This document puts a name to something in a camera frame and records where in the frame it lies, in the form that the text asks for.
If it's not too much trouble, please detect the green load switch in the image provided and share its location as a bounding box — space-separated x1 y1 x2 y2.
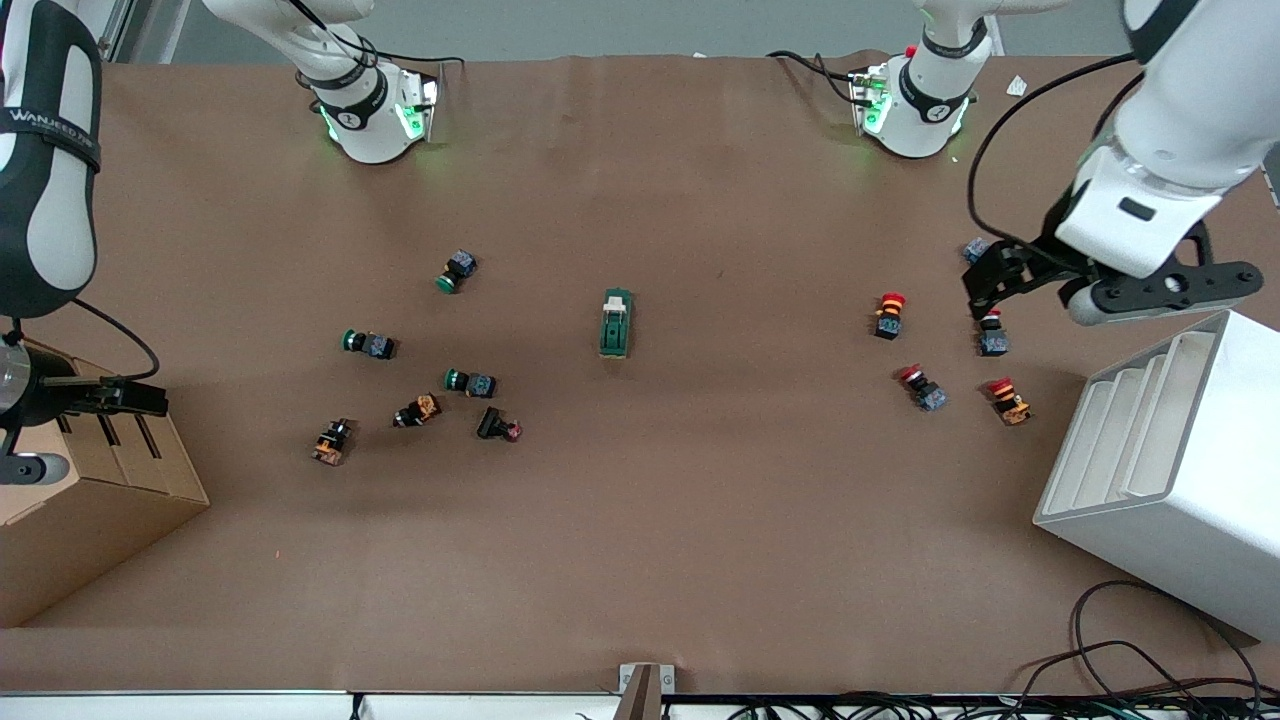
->
598 288 635 359

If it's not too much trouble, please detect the brown cardboard box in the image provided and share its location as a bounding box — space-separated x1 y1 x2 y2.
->
0 338 211 629

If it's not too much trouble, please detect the white stepped storage rack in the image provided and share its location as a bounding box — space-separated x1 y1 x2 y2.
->
1032 308 1280 643

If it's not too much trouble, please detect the brown paper table cover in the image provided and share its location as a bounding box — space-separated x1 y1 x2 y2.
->
0 50 1280 696

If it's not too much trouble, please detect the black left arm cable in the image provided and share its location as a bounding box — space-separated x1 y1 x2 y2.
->
768 48 1146 253

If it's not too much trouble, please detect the looping black floor cable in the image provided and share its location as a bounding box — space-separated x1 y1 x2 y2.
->
1010 580 1266 701

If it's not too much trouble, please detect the aluminium frame profile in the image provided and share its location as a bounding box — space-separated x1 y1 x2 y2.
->
95 0 138 63

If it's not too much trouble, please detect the black cable bundle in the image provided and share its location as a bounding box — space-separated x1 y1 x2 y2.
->
730 690 1280 720

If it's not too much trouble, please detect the grey metal camera bracket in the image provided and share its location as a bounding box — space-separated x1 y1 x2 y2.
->
612 662 676 720

